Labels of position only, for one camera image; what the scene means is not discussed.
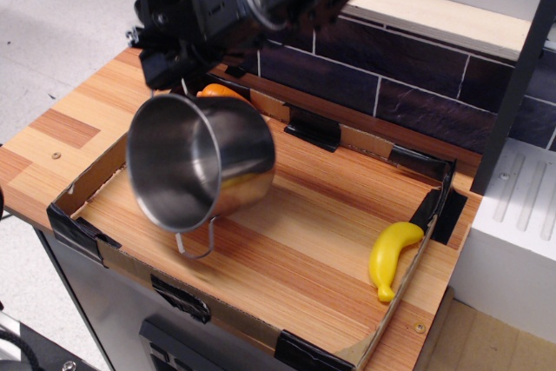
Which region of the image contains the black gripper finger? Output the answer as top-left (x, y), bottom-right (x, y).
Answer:
top-left (195, 40), bottom-right (265, 74)
top-left (139, 50), bottom-right (195, 89)

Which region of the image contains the stainless steel pot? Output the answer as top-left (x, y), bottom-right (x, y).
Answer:
top-left (126, 93), bottom-right (276, 259)

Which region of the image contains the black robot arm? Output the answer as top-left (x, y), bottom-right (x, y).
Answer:
top-left (127, 0), bottom-right (349, 90)

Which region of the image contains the cardboard fence with black tape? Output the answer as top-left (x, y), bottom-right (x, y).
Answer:
top-left (48, 62), bottom-right (467, 370)

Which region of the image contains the orange toy carrot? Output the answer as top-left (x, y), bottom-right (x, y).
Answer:
top-left (196, 83), bottom-right (245, 100)

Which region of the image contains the yellow toy banana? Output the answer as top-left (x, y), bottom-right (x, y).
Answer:
top-left (368, 222), bottom-right (425, 302)

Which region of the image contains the black toy oven front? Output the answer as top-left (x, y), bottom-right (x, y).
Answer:
top-left (138, 317), bottom-right (244, 371)

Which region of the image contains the white toy sink unit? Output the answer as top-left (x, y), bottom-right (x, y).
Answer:
top-left (450, 139), bottom-right (555, 341)

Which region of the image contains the dark wooden shelf frame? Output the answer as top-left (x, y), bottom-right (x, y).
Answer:
top-left (133, 0), bottom-right (556, 196)

